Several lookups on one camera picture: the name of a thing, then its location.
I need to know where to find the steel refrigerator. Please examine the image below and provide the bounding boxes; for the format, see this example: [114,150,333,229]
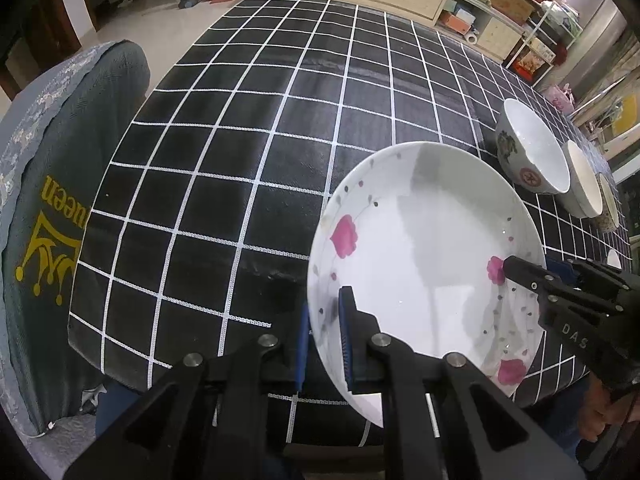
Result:
[567,0,632,116]

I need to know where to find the person's right hand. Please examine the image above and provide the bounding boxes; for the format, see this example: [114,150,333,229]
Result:
[577,375,622,443]

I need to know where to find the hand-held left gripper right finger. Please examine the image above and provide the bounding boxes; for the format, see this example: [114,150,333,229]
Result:
[337,286,587,480]

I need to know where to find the white wire shelf rack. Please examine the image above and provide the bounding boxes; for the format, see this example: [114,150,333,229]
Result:
[505,0,585,87]

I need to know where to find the white plate pink flowers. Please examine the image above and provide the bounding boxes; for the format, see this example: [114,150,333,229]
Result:
[306,142,547,428]

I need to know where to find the person's blue trousers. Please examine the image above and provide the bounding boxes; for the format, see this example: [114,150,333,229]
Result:
[92,382,151,438]

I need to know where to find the pink bag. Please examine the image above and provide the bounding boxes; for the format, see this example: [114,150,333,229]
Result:
[542,84,576,115]

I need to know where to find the plain white bowl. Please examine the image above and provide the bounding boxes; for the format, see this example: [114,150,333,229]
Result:
[557,140,603,219]

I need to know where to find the red box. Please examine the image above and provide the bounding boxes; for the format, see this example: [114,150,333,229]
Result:
[511,51,547,81]

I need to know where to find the orange box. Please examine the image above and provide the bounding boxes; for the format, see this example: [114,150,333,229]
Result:
[439,11,473,35]

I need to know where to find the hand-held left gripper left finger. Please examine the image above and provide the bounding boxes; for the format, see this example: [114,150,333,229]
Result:
[65,304,309,480]

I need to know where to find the white bowl red mark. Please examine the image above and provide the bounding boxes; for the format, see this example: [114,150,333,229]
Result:
[495,98,571,196]

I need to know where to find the floral patterned bowl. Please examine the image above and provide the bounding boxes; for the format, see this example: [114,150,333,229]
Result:
[595,172,621,234]

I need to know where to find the black white checked tablecloth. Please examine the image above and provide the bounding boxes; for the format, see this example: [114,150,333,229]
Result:
[67,0,632,448]

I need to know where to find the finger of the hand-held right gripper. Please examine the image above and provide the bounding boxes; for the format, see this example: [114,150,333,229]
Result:
[545,258,640,312]
[502,255,622,330]

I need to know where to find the chair with grey cover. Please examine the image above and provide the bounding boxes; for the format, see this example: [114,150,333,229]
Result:
[0,41,152,438]

